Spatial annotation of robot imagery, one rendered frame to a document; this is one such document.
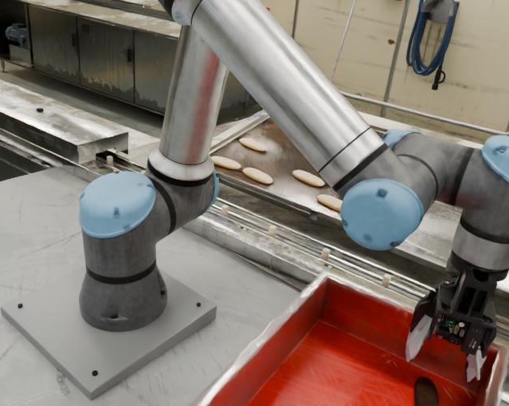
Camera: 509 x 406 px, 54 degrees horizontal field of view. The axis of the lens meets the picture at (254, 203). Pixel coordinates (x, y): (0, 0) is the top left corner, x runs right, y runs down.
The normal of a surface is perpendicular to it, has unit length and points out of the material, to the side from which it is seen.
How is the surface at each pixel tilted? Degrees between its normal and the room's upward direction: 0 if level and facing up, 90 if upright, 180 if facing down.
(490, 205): 96
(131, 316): 74
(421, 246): 10
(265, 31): 45
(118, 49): 90
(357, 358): 0
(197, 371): 0
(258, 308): 0
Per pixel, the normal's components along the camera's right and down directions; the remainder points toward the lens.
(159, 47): -0.58, 0.31
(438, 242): 0.00, -0.82
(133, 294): 0.48, 0.17
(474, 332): -0.35, 0.40
